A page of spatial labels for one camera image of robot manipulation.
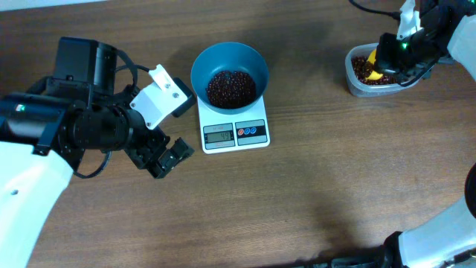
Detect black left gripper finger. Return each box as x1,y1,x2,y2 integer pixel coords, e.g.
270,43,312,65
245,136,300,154
147,159,175,179
158,138,195,168

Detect yellow measuring scoop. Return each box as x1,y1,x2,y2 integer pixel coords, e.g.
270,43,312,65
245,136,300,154
364,49,383,80

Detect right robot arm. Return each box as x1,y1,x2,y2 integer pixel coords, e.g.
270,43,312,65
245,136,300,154
374,0,475,267

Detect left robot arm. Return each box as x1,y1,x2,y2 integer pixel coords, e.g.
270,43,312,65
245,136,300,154
1,37,196,267

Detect white digital kitchen scale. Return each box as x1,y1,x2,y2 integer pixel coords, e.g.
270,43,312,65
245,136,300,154
198,97,271,154

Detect red beans in bowl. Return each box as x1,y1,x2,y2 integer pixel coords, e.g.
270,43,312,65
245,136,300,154
206,71,257,109

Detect teal bowl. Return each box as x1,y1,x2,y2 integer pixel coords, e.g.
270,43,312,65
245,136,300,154
190,42,269,115

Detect clear plastic container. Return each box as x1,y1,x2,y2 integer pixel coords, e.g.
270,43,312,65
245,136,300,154
344,43,419,98

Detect red beans in container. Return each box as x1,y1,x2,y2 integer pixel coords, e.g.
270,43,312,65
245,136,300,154
351,56,397,86

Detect black right camera cable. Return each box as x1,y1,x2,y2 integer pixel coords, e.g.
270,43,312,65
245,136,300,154
348,0,402,20

